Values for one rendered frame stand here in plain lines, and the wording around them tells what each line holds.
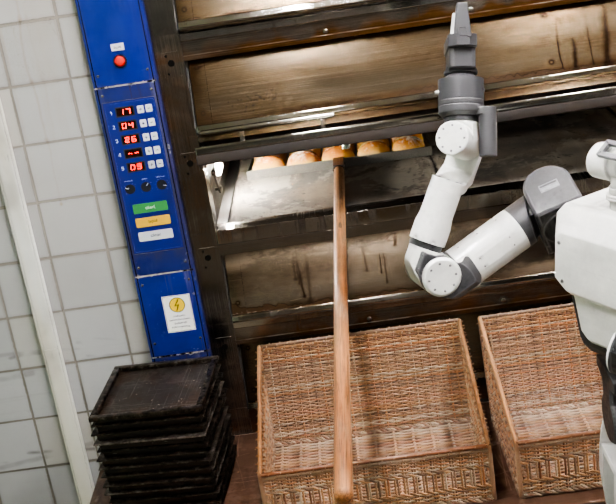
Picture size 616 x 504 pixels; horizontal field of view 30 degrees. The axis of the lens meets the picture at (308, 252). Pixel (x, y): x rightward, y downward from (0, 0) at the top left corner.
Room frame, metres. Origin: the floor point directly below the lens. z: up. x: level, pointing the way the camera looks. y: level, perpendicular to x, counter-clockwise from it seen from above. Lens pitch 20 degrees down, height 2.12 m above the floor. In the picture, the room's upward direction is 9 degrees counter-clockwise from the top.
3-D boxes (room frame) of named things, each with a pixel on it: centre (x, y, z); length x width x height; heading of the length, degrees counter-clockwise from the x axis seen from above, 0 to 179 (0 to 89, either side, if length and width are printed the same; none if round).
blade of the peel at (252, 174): (3.47, -0.14, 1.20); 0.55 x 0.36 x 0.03; 86
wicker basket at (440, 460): (2.60, -0.09, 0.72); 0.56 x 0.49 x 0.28; 87
